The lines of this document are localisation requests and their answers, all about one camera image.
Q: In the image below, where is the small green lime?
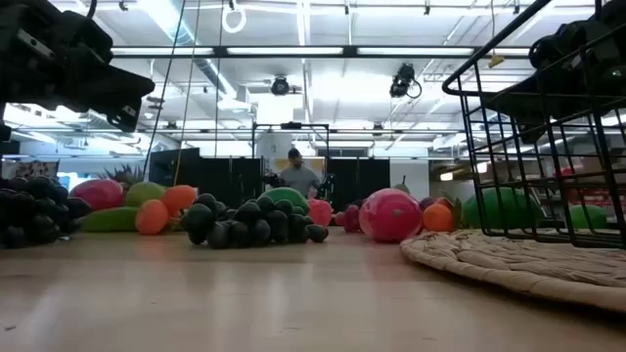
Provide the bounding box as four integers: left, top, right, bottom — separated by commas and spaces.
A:
566, 203, 610, 230

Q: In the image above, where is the red and yellow mango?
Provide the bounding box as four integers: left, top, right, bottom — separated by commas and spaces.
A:
358, 188, 425, 244

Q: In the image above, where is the black partition wall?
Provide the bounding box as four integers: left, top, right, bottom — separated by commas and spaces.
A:
148, 148, 392, 212

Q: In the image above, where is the red grape bunch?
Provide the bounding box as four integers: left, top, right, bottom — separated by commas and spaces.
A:
334, 202, 366, 235

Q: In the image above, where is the black overhead light bar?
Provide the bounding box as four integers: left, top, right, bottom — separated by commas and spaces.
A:
110, 45, 532, 60

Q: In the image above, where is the dark grape bunch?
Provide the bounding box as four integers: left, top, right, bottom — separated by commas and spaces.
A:
0, 175, 93, 249
181, 193, 330, 250

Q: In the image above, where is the thin black taut cable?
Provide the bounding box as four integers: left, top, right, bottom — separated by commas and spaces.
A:
141, 0, 188, 170

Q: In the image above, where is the person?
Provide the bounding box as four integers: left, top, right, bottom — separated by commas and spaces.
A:
278, 148, 322, 199

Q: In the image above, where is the orange tangerine cluster with leaves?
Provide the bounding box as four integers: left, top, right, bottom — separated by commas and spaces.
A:
134, 184, 199, 236
421, 195, 466, 234

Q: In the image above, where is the pineapple top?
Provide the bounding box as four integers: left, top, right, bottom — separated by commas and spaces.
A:
97, 163, 146, 190

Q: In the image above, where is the black ceiling camera with cable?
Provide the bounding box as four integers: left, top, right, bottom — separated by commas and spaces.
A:
388, 62, 423, 100

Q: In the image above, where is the white round column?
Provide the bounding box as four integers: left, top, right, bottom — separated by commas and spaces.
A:
256, 132, 293, 158

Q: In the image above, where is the white hanging ring cable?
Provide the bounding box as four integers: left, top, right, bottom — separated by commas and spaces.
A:
220, 0, 248, 34

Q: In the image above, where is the floral patterned cushion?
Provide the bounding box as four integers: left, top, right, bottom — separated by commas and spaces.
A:
14, 159, 61, 180

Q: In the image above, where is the round black ceiling camera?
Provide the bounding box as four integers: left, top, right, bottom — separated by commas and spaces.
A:
270, 75, 292, 98

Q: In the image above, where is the long green vegetable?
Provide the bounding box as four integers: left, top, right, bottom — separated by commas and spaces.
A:
77, 205, 141, 234

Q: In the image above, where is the black wire basket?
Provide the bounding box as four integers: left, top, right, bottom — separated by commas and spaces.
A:
441, 0, 626, 250

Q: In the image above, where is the small striped green melon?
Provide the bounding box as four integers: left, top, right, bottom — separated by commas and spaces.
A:
257, 186, 311, 216

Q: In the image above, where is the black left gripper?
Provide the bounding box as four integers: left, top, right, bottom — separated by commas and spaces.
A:
0, 9, 156, 132

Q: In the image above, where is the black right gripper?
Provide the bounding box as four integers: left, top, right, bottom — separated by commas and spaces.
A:
481, 19, 626, 146

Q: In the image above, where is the orange-red pumpkin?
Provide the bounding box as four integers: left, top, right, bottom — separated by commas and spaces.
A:
306, 198, 335, 227

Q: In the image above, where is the round woven straw mat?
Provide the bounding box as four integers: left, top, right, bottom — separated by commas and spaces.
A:
399, 228, 626, 314

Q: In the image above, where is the large green lime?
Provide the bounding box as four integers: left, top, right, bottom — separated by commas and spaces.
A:
462, 187, 544, 230

